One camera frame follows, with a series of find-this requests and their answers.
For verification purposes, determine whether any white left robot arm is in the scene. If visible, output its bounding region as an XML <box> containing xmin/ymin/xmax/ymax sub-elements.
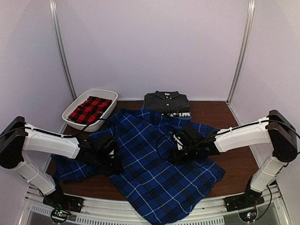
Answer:
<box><xmin>0</xmin><ymin>116</ymin><xmax>124</xmax><ymax>208</ymax></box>

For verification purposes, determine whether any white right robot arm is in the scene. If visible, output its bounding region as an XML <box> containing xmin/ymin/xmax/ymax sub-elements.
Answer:
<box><xmin>168</xmin><ymin>110</ymin><xmax>299</xmax><ymax>207</ymax></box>

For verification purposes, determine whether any red black plaid shirt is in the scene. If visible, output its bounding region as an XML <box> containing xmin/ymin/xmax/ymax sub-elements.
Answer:
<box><xmin>67</xmin><ymin>96</ymin><xmax>112</xmax><ymax>125</ymax></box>

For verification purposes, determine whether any circuit board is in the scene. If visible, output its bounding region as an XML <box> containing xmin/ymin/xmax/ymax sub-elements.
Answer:
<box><xmin>239</xmin><ymin>209</ymin><xmax>258</xmax><ymax>223</ymax></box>
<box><xmin>50</xmin><ymin>209</ymin><xmax>71</xmax><ymax>223</ymax></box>

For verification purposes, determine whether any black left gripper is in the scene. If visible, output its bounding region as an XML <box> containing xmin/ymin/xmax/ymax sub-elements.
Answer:
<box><xmin>93</xmin><ymin>151</ymin><xmax>124</xmax><ymax>175</ymax></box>

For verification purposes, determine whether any aluminium corner post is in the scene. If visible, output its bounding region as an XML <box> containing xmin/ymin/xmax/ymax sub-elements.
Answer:
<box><xmin>49</xmin><ymin>0</ymin><xmax>77</xmax><ymax>100</ymax></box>
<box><xmin>226</xmin><ymin>0</ymin><xmax>255</xmax><ymax>105</ymax></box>

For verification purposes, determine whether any blue checked folded shirt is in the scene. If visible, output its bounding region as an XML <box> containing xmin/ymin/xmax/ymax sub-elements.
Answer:
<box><xmin>141</xmin><ymin>106</ymin><xmax>192</xmax><ymax>120</ymax></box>

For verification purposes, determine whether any aluminium corner post left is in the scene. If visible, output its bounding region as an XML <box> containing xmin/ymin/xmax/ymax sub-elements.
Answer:
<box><xmin>49</xmin><ymin>0</ymin><xmax>77</xmax><ymax>100</ymax></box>

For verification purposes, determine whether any white plastic basket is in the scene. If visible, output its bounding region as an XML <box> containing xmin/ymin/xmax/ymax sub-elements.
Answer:
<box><xmin>62</xmin><ymin>89</ymin><xmax>118</xmax><ymax>132</ymax></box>

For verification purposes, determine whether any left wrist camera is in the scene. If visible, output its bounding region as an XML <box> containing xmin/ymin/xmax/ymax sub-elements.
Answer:
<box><xmin>90</xmin><ymin>133</ymin><xmax>119</xmax><ymax>154</ymax></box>

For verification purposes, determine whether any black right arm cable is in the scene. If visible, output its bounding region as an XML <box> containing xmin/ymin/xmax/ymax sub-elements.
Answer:
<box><xmin>156</xmin><ymin>133</ymin><xmax>176</xmax><ymax>158</ymax></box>

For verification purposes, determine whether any blue plaid long sleeve shirt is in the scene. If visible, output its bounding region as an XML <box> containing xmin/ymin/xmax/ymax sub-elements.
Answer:
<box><xmin>52</xmin><ymin>107</ymin><xmax>226</xmax><ymax>223</ymax></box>

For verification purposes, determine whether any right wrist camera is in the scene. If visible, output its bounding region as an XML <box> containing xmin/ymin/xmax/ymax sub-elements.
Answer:
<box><xmin>173</xmin><ymin>125</ymin><xmax>204</xmax><ymax>148</ymax></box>

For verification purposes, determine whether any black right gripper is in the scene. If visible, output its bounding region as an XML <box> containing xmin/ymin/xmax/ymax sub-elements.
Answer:
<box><xmin>168</xmin><ymin>144</ymin><xmax>200</xmax><ymax>166</ymax></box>

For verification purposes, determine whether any right circuit board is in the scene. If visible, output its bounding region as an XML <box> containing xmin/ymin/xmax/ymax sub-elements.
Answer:
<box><xmin>239</xmin><ymin>209</ymin><xmax>258</xmax><ymax>223</ymax></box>

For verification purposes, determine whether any dark grey striped folded shirt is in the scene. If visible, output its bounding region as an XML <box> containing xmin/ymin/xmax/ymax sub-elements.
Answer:
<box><xmin>144</xmin><ymin>91</ymin><xmax>190</xmax><ymax>114</ymax></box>

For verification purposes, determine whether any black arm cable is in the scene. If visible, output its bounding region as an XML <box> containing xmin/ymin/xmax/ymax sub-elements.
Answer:
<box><xmin>63</xmin><ymin>117</ymin><xmax>115</xmax><ymax>139</ymax></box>
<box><xmin>156</xmin><ymin>133</ymin><xmax>176</xmax><ymax>158</ymax></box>

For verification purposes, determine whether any black white graphic folded shirt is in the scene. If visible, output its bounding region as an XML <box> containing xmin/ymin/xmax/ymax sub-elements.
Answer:
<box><xmin>161</xmin><ymin>112</ymin><xmax>191</xmax><ymax>120</ymax></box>

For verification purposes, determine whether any left circuit board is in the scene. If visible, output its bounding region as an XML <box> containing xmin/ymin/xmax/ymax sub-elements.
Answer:
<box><xmin>50</xmin><ymin>209</ymin><xmax>71</xmax><ymax>223</ymax></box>

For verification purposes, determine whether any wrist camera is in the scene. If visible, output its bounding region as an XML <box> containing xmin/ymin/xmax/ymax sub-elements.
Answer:
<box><xmin>90</xmin><ymin>133</ymin><xmax>119</xmax><ymax>154</ymax></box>
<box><xmin>173</xmin><ymin>125</ymin><xmax>204</xmax><ymax>148</ymax></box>

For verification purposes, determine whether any aluminium corner post right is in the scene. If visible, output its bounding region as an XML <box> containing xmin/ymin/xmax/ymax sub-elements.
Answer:
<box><xmin>226</xmin><ymin>0</ymin><xmax>255</xmax><ymax>105</ymax></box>

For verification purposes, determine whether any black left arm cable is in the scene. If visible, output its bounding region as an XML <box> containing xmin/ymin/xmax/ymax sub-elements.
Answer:
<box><xmin>63</xmin><ymin>117</ymin><xmax>115</xmax><ymax>139</ymax></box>

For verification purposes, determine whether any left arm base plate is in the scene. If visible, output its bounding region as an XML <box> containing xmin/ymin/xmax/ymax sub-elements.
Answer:
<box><xmin>42</xmin><ymin>190</ymin><xmax>83</xmax><ymax>213</ymax></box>

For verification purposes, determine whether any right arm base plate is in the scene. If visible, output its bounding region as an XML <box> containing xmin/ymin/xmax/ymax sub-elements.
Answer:
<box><xmin>224</xmin><ymin>194</ymin><xmax>264</xmax><ymax>212</ymax></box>

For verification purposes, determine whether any aluminium front rail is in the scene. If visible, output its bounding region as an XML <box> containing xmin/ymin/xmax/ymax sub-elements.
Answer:
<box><xmin>18</xmin><ymin>185</ymin><xmax>291</xmax><ymax>225</ymax></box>

